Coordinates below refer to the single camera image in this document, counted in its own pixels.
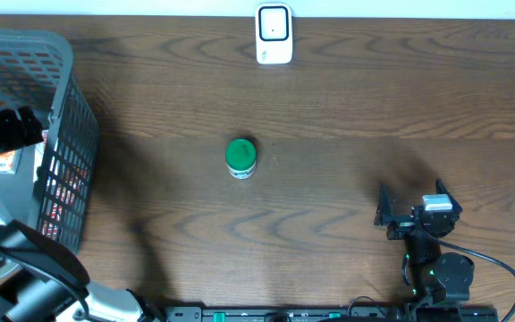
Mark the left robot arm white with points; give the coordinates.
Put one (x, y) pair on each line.
(40, 280)

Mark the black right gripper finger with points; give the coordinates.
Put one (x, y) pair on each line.
(384, 212)
(440, 187)

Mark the red snack wrapper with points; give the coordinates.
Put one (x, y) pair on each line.
(64, 206)

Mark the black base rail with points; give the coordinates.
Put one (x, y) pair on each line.
(367, 313)

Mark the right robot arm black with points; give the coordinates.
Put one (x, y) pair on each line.
(442, 278)

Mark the orange tissue pack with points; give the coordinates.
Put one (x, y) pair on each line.
(9, 161)

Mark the grey plastic basket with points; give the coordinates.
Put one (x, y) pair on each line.
(36, 70)

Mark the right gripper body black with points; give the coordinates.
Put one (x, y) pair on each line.
(401, 231)

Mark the green lid jar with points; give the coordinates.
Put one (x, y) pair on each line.
(241, 158)

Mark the white barcode scanner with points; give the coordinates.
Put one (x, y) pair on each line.
(274, 35)

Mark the white Panadol box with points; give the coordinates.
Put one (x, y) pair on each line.
(38, 154)

